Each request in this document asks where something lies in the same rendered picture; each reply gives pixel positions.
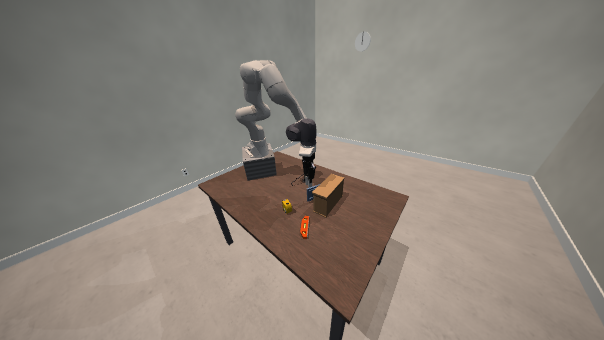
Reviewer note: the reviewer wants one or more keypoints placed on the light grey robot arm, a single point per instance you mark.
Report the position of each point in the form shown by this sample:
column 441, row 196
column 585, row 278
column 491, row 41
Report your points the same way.
column 304, row 130

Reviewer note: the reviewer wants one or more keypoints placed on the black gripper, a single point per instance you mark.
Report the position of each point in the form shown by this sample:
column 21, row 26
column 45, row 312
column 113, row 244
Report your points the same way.
column 309, row 169

